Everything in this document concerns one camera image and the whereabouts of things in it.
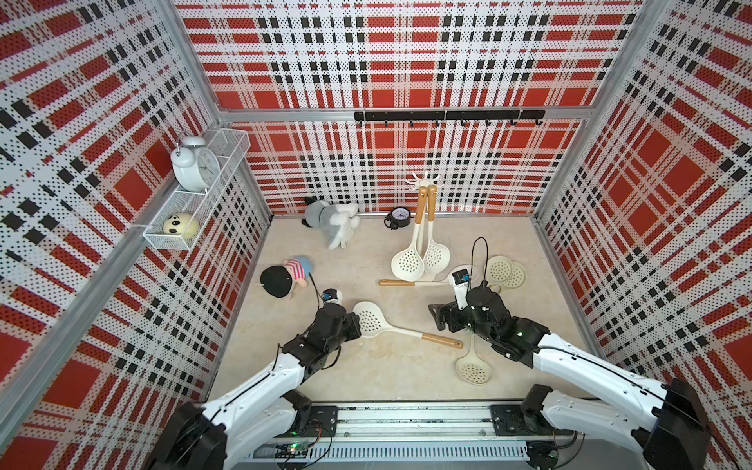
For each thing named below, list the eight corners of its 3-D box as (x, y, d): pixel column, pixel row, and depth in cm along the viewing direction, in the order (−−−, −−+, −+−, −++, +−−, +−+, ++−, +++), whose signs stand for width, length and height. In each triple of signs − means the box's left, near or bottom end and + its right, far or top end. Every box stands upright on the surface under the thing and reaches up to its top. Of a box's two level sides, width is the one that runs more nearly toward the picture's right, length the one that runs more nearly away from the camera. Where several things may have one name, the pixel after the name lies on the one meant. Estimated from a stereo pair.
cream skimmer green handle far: (489, 292, 100) (493, 284, 96) (482, 263, 107) (485, 255, 104) (514, 292, 99) (519, 284, 96) (505, 262, 107) (509, 254, 104)
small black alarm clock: (383, 223, 123) (382, 215, 120) (400, 210, 128) (400, 203, 124) (396, 233, 119) (396, 225, 116) (413, 220, 124) (414, 212, 121)
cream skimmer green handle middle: (502, 289, 100) (506, 281, 96) (510, 268, 106) (514, 260, 102) (518, 296, 98) (523, 288, 94) (525, 274, 104) (530, 266, 100)
